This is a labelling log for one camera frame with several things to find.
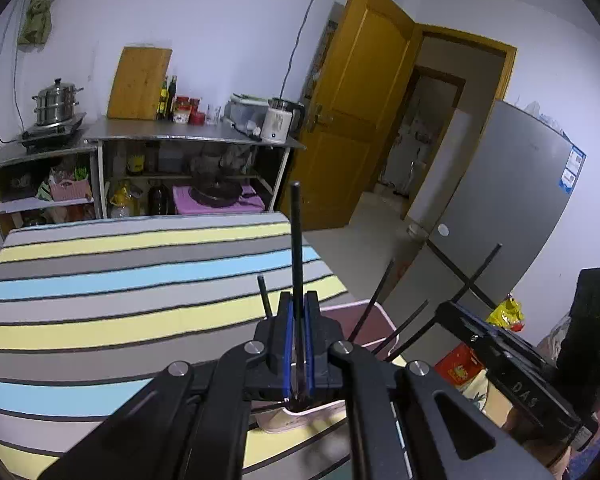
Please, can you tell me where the black frying pan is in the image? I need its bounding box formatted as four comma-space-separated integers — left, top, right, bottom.
190, 180, 244, 207

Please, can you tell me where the yellow wooden door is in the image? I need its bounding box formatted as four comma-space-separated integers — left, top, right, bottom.
280, 0, 423, 231

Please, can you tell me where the wooden cutting board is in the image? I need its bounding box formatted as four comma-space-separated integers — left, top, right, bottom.
106, 46, 173, 121

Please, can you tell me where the small pink woven basket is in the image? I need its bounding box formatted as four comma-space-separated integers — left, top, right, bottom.
50, 179, 93, 203

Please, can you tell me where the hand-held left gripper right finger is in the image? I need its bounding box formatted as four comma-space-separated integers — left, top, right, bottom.
302, 291, 556, 480

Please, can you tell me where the dark glass jug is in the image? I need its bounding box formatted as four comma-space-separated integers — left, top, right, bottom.
147, 180, 171, 216

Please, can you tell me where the green hanging cloth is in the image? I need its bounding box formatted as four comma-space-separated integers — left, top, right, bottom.
19, 0, 68, 48

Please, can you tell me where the low steel shelf cabinet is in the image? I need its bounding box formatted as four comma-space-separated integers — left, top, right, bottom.
0, 140, 102, 239

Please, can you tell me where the steel kitchen table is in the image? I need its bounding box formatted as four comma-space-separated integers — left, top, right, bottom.
82, 115, 307, 219

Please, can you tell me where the grey refrigerator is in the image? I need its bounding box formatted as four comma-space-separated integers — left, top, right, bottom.
407, 100, 588, 361

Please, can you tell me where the pink plastic utensil basket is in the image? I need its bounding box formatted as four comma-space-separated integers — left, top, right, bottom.
252, 299, 407, 435

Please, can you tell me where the black chopstick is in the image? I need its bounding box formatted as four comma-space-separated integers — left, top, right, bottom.
349, 258, 396, 342
386, 243, 503, 362
371, 300, 430, 354
257, 275, 274, 320
291, 182, 303, 406

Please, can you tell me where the white electric kettle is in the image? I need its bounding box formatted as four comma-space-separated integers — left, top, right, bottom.
260, 97, 306, 145

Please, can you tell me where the yellow snack bag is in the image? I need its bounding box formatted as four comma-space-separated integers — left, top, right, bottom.
486, 296, 526, 332

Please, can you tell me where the red cardboard box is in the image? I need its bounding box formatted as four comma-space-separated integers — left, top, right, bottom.
434, 344, 487, 387

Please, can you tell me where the person's right hand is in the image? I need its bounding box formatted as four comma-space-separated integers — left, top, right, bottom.
502, 402, 578, 480

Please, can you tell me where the striped tablecloth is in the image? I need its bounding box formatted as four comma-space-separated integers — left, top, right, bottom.
0, 211, 406, 480

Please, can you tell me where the black induction cooker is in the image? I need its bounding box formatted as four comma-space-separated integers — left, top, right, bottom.
19, 112, 87, 154

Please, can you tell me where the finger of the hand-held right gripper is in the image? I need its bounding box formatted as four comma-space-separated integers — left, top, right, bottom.
436, 301, 556, 377

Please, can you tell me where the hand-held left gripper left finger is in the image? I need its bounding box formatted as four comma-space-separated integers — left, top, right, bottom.
40, 291, 295, 480

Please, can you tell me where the steel steamer pot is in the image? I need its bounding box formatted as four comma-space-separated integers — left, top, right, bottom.
31, 78, 84, 127

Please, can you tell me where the wooden door frame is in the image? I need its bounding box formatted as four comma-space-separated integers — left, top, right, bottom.
402, 25, 518, 222

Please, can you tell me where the yellow oil jug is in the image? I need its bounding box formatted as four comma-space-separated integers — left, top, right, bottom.
109, 185, 137, 219

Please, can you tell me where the purple storage box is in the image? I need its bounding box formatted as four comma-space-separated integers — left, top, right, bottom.
172, 185, 266, 214

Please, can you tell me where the thin wall cable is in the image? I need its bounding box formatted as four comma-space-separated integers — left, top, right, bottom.
280, 0, 331, 102

